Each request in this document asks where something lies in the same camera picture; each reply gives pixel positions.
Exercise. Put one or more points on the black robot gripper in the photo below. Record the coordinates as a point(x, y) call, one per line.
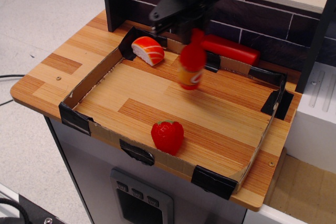
point(181, 16)

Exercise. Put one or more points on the red hot sauce bottle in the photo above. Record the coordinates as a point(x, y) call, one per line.
point(192, 62)

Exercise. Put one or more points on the cardboard fence with black tape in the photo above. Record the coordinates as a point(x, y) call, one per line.
point(233, 123)

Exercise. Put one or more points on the salmon nigiri sushi toy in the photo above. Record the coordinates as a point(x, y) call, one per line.
point(148, 49)

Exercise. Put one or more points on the red toy strawberry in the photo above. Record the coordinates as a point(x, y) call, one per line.
point(168, 136)

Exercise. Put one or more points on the white toy sink unit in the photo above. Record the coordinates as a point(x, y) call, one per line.
point(311, 138)

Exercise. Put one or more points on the grey oven control panel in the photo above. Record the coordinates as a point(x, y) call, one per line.
point(139, 202)

